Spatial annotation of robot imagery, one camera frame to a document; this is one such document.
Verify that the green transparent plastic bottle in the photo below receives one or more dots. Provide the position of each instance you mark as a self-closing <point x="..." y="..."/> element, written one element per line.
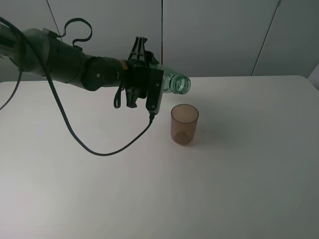
<point x="174" y="82"/>

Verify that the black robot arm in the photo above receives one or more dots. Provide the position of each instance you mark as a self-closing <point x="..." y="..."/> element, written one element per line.
<point x="69" y="65"/>

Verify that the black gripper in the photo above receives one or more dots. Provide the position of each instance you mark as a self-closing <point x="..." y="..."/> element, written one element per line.
<point x="137" y="80"/>

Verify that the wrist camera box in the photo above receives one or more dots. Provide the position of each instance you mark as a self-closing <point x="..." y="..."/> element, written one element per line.
<point x="155" y="91"/>

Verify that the pink transparent plastic cup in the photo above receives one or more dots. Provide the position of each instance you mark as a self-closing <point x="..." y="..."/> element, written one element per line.
<point x="184" y="119"/>

